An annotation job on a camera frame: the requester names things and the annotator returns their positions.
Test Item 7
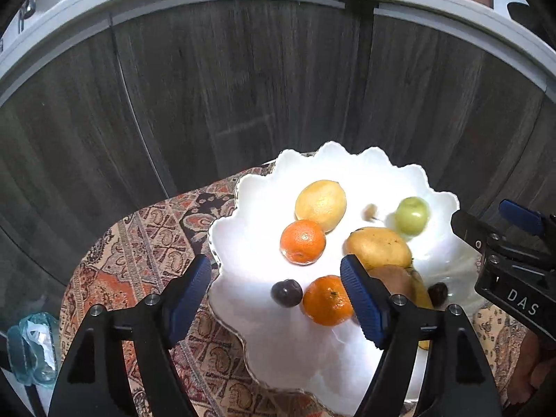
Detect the yellow lemon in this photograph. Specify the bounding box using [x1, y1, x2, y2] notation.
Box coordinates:
[295, 180, 347, 233]

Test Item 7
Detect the white scalloped bowl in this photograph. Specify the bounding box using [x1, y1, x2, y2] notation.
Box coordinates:
[206, 141, 483, 415]

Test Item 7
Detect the dark plum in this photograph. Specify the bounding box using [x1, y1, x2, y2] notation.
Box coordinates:
[428, 282, 449, 305]
[271, 279, 303, 309]

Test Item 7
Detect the brown kiwi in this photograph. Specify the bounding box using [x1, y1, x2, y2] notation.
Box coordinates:
[369, 266, 420, 309]

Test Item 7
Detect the metal faucet handle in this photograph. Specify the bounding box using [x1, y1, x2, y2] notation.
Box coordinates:
[18, 0, 36, 32]

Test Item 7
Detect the small orange mandarin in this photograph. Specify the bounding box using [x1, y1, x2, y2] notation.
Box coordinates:
[303, 275, 356, 326]

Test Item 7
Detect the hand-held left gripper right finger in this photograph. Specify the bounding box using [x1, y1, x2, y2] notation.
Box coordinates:
[340, 254, 505, 417]

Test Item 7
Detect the large orange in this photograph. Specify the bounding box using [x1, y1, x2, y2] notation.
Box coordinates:
[280, 220, 326, 265]

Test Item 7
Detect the patterned paisley tablecloth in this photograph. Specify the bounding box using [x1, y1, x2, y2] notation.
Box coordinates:
[61, 163, 531, 417]

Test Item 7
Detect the person's right hand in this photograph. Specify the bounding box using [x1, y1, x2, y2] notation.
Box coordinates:
[507, 332, 556, 406]

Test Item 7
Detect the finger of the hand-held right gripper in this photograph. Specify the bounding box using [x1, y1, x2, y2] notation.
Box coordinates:
[498, 199, 547, 236]
[450, 210, 509, 253]

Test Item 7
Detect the speckled yellow banana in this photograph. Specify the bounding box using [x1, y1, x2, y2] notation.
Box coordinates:
[345, 227, 412, 271]

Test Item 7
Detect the green apple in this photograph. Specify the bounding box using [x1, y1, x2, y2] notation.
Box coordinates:
[394, 197, 431, 236]

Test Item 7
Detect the teal glass dish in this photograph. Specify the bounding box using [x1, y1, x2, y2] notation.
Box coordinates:
[6, 313, 59, 385]

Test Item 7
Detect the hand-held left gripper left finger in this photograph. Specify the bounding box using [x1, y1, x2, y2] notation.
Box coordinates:
[48, 254, 213, 417]

